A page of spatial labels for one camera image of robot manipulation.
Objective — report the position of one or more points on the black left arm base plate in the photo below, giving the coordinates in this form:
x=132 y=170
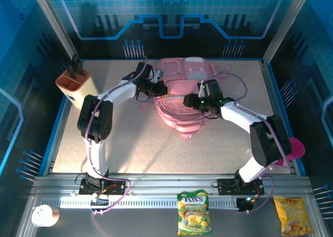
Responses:
x=119 y=187

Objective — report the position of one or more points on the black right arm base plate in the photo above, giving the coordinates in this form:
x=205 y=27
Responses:
x=225 y=186

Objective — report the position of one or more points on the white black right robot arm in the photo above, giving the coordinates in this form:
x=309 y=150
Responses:
x=239 y=114

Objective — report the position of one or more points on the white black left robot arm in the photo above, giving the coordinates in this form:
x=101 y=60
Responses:
x=96 y=153

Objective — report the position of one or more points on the green fruit candy bag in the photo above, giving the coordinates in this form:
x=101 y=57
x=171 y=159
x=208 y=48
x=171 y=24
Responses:
x=193 y=213

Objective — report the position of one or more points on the pink plastic goblet cup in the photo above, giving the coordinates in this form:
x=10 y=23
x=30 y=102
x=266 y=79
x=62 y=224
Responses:
x=297 y=148

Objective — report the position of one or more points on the yellow snack bag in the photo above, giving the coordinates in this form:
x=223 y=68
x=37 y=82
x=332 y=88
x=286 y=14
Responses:
x=294 y=218

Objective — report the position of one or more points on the pink school backpack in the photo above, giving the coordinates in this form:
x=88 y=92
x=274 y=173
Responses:
x=179 y=117

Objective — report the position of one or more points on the aluminium front rail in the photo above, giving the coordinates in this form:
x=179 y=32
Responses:
x=169 y=182

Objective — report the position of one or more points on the cream orange knife block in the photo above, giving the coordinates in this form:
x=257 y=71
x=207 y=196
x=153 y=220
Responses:
x=83 y=93

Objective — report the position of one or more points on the white paper cup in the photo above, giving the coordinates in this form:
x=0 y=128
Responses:
x=43 y=216

